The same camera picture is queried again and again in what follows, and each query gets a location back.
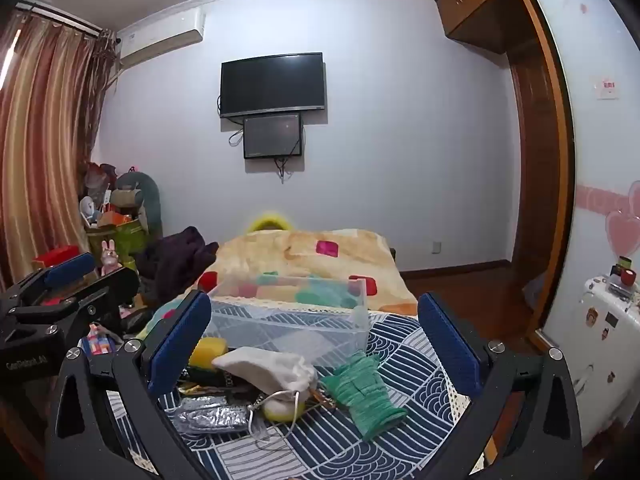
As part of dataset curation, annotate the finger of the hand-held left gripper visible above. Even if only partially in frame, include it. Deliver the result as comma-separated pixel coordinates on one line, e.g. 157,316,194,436
10,266,141,357
0,252,98,313

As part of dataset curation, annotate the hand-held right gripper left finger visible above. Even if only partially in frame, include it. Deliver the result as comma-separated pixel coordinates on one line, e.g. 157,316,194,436
45,290,213,480

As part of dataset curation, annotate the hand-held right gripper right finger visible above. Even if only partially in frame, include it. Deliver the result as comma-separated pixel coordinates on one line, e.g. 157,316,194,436
418,292,584,480

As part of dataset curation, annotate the red box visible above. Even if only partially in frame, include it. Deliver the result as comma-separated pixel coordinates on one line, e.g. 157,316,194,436
32,244,81,271

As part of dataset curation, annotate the yellow sponge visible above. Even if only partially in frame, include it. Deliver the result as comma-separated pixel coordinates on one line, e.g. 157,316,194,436
188,338,230,371

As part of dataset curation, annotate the pink bunny toy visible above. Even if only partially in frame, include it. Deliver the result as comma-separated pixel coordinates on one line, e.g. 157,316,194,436
99,239,124,276

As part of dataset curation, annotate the colourful checked cloth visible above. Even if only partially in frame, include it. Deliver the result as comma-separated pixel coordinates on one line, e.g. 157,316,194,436
79,324,122,357

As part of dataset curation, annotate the green storage bin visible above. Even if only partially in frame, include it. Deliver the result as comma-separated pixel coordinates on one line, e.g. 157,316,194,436
84,215,151,262

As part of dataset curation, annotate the silver glitter pouch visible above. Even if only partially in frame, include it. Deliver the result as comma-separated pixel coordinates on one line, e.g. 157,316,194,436
167,394,251,436

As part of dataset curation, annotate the dark purple garment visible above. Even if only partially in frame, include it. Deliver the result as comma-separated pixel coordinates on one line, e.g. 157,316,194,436
134,225,220,306

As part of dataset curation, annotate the green knitted cloth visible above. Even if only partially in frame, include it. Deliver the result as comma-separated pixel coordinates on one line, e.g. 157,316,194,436
319,350,409,442

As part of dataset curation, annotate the yellow round plush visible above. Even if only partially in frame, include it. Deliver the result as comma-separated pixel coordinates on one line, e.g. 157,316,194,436
262,390,306,422

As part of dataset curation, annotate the clear plastic storage box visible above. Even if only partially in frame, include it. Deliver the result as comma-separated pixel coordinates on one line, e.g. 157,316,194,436
207,274,371,369

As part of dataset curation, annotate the striped brown curtain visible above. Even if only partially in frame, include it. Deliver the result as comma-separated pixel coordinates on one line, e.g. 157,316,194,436
0,7,119,292

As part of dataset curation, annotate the blue wave-patterned bed sheet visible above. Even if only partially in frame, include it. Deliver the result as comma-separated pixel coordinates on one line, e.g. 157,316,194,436
107,307,474,480

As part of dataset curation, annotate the yellow blanket with coloured squares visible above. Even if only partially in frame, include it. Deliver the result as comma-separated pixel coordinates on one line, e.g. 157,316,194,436
137,227,419,342

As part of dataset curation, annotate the white suitcase with stickers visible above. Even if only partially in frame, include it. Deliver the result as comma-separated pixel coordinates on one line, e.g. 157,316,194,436
542,272,640,447

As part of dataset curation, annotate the yellow plush object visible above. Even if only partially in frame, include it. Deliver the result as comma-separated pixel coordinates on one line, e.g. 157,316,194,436
248,212,296,234

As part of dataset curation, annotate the red black small container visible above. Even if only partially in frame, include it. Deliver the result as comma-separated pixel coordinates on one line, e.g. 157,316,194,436
607,255,639,292

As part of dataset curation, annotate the wooden wardrobe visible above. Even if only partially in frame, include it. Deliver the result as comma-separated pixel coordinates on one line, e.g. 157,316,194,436
434,0,576,354

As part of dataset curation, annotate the white air conditioner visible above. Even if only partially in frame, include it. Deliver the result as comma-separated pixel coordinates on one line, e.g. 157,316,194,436
117,8,206,69

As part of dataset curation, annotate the white drawstring pouch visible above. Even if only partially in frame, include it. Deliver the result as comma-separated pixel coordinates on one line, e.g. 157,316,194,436
212,346,319,402

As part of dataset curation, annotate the white cord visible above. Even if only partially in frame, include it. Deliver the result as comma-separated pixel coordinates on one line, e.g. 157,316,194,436
247,390,307,452

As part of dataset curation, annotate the small black wall monitor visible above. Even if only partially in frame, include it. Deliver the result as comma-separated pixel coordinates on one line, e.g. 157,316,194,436
243,113,305,160

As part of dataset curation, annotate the black wall television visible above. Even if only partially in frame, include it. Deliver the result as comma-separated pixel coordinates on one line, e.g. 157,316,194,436
219,52,329,119

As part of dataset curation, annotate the white wall switch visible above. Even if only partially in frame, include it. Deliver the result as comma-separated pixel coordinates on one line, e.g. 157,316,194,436
597,75,621,101

